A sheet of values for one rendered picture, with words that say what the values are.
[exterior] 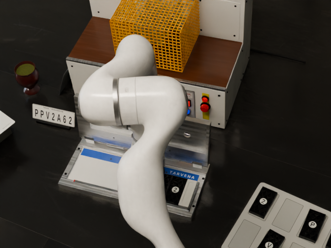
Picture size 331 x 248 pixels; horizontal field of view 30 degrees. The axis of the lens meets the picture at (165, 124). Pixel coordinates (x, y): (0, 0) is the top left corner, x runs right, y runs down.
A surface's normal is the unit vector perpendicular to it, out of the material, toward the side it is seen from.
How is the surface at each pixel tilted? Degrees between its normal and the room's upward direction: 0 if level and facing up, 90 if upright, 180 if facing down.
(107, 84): 8
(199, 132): 81
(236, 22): 90
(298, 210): 0
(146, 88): 16
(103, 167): 0
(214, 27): 90
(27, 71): 0
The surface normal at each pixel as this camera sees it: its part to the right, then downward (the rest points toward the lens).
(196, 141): -0.32, 0.63
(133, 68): 0.58, 0.43
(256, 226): -0.07, -0.64
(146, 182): 0.24, 0.00
